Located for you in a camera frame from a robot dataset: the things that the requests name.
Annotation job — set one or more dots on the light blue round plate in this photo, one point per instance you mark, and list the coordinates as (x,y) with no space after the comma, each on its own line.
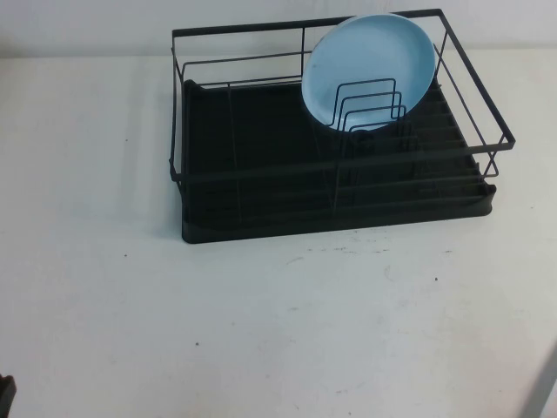
(370,52)

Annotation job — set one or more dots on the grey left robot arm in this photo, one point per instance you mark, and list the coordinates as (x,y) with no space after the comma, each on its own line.
(5,389)

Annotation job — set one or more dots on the black plastic drip tray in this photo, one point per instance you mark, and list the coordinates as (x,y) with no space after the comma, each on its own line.
(270,126)

